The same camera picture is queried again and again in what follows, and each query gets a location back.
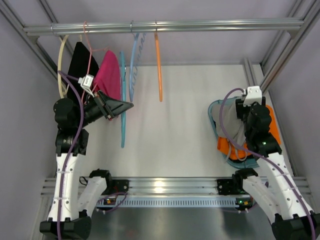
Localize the slotted cable duct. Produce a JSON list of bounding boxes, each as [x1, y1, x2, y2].
[[97, 196, 253, 208]]

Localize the aluminium hanging rail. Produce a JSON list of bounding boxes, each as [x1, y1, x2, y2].
[[23, 17, 304, 36]]

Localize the grey trousers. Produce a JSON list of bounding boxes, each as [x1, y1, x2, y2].
[[215, 101, 247, 148]]

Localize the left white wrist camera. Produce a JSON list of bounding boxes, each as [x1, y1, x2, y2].
[[78, 74, 94, 96]]

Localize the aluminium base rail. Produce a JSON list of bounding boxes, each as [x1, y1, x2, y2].
[[41, 176, 313, 197]]

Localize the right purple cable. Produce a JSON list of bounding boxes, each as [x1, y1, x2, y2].
[[214, 87, 316, 240]]

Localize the pink wire hanger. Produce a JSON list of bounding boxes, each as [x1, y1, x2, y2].
[[81, 21, 109, 104]]

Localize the black garment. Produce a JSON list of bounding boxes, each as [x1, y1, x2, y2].
[[67, 41, 99, 106]]

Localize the light blue plastic hanger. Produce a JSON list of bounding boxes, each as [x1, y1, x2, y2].
[[129, 21, 147, 102]]

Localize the magenta garment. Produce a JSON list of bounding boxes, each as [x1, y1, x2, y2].
[[93, 50, 122, 100]]

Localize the orange garment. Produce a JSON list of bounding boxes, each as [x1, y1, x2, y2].
[[211, 104, 281, 162]]

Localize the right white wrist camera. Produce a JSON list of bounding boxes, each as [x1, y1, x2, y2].
[[242, 85, 263, 107]]

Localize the cream plastic hanger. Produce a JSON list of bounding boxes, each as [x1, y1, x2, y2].
[[57, 34, 83, 100]]

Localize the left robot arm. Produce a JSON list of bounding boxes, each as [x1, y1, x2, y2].
[[39, 90, 134, 240]]

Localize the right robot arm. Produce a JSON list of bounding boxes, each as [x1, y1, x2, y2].
[[234, 99, 320, 240]]

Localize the teal plastic hanger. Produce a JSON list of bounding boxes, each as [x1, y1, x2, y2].
[[120, 51, 127, 148]]

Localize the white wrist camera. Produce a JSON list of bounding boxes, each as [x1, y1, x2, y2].
[[242, 85, 263, 107], [78, 74, 94, 96]]

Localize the orange plastic hanger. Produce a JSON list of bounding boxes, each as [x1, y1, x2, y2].
[[154, 25, 163, 102]]

